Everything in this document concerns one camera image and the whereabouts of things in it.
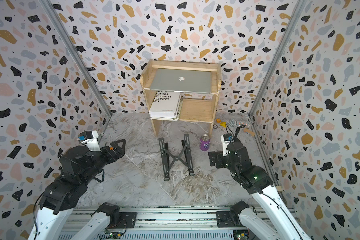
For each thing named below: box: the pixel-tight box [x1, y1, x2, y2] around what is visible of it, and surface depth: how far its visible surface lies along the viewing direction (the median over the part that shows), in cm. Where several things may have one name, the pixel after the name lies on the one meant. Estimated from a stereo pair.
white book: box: [148, 91, 182, 121], surface depth 90 cm
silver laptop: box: [150, 68, 212, 94], surface depth 82 cm
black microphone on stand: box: [227, 118, 246, 139], surface depth 84 cm
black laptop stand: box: [158, 133, 195, 181], surface depth 92 cm
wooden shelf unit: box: [178, 61, 222, 137], surface depth 92 cm
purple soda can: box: [200, 134, 211, 151], surface depth 97 cm
